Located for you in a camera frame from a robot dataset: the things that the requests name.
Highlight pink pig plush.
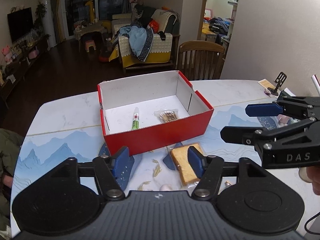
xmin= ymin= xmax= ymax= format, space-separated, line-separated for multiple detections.
xmin=2 ymin=46 xmax=12 ymax=64

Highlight white tooth plush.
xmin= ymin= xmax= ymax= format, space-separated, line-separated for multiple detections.
xmin=159 ymin=184 xmax=175 ymax=191

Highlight bread slice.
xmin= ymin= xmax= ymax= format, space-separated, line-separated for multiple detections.
xmin=170 ymin=143 xmax=203 ymax=186

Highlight low tv cabinet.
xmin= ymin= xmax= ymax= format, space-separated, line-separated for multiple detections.
xmin=1 ymin=34 xmax=50 ymax=88

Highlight red cardboard box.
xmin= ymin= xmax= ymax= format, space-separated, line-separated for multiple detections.
xmin=97 ymin=70 xmax=214 ymax=155

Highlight black phone stand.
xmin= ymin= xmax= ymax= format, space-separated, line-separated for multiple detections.
xmin=265 ymin=72 xmax=287 ymax=96

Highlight pink stool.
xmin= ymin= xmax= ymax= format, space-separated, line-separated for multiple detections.
xmin=85 ymin=40 xmax=97 ymax=53

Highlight green white tube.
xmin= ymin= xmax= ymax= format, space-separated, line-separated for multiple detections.
xmin=131 ymin=107 xmax=139 ymax=130

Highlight person's right hand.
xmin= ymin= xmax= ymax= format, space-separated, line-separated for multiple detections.
xmin=306 ymin=166 xmax=320 ymax=196

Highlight sofa with clothes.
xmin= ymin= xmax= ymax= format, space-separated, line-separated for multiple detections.
xmin=108 ymin=3 xmax=180 ymax=69

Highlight dark coffee table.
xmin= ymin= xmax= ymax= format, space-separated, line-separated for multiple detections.
xmin=74 ymin=21 xmax=107 ymax=50

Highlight wooden chair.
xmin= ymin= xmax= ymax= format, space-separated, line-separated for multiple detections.
xmin=176 ymin=41 xmax=225 ymax=81

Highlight yellow giraffe toy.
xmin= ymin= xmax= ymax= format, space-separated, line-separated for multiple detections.
xmin=85 ymin=0 xmax=95 ymax=23

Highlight white standing air conditioner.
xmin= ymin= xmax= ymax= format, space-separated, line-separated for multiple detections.
xmin=41 ymin=0 xmax=57 ymax=48

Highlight bag of cotton swabs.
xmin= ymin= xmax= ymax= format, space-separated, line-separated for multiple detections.
xmin=154 ymin=109 xmax=179 ymax=124

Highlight black television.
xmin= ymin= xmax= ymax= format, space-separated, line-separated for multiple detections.
xmin=7 ymin=7 xmax=33 ymax=43

